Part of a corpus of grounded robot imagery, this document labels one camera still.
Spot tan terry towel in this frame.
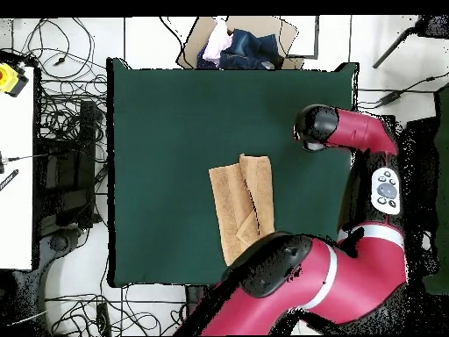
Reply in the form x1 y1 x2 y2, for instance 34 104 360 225
208 153 276 267

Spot pale pink garment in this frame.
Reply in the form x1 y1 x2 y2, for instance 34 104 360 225
202 18 233 66

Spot yellow emergency stop button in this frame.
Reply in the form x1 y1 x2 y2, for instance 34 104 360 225
0 62 30 98

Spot cardboard box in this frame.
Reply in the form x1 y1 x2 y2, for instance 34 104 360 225
175 15 306 70

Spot black cable tangle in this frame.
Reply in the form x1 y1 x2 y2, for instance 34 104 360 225
11 17 108 162

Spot black tripod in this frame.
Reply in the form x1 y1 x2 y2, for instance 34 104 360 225
372 14 449 69

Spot black metal frame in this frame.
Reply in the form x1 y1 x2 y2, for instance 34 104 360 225
399 115 439 240
36 100 106 231

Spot green cloth covered stand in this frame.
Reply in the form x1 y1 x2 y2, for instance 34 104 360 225
420 82 449 294

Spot white desk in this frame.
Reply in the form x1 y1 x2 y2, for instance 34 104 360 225
0 66 36 270

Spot blue jeans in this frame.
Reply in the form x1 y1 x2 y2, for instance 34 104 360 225
196 28 285 70

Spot black power strip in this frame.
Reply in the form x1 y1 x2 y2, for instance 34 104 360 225
96 302 111 336

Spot black power adapter with cable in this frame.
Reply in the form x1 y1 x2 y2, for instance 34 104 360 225
357 71 449 108

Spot black label strip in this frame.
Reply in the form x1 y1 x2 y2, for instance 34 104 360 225
0 168 19 192

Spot dark green table cloth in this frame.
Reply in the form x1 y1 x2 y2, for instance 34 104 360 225
106 57 360 289

